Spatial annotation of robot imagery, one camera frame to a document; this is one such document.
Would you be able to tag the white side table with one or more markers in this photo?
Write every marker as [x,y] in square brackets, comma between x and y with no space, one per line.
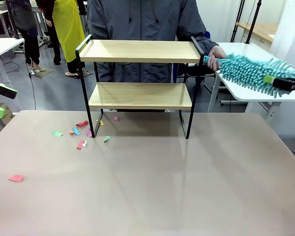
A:
[238,96]

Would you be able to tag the blue paper scrap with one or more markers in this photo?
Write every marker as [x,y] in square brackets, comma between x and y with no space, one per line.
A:
[77,132]

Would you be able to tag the green paper scrap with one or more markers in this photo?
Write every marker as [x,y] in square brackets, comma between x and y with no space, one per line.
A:
[56,133]
[107,139]

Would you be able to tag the grey floor mat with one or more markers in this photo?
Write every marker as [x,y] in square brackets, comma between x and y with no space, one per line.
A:
[43,72]

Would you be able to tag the person in grey top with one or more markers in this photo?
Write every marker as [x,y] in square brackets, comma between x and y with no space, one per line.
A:
[27,24]

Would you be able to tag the person's left forearm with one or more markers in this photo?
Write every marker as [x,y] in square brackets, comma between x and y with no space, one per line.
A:
[204,34]

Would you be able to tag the person in black clothes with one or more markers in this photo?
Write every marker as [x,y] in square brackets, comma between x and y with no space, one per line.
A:
[52,32]

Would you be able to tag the black tripod stand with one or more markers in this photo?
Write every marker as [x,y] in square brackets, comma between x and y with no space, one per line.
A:
[250,22]

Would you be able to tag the magenta paper scrap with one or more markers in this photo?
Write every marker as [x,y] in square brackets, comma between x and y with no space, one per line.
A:
[89,133]

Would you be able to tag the pink-red paper scrap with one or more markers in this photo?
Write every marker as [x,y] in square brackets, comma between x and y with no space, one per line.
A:
[16,178]

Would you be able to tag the teal microfiber duster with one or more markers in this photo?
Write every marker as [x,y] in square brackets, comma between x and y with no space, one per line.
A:
[245,71]

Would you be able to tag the blue office chair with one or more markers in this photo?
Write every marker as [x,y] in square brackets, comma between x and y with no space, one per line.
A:
[208,34]

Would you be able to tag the white background desk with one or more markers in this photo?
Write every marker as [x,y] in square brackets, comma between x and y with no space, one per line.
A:
[2,49]

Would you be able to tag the person's left hand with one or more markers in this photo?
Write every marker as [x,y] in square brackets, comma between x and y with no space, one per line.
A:
[215,59]

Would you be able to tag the two-tier wooden shelf black frame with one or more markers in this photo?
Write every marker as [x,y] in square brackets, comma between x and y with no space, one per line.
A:
[140,55]

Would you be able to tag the person in grey jacket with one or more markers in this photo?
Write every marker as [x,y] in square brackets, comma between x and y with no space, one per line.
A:
[142,19]

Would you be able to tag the person in yellow apron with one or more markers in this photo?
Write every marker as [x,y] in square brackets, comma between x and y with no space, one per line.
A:
[68,29]

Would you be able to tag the yellow paper scrap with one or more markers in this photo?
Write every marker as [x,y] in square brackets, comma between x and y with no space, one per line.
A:
[100,122]

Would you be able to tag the orange-red paper scrap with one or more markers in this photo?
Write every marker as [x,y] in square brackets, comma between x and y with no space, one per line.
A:
[71,131]

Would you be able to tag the wooden background desk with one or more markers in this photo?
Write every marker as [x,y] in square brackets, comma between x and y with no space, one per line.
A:
[260,29]

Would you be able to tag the white paper scrap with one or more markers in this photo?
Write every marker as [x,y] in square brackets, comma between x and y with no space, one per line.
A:
[85,144]

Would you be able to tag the pink paper scrap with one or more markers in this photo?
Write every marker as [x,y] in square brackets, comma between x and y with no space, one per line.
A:
[116,118]

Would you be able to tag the cardboard box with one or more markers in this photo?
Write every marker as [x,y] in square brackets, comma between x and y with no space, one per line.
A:
[7,111]

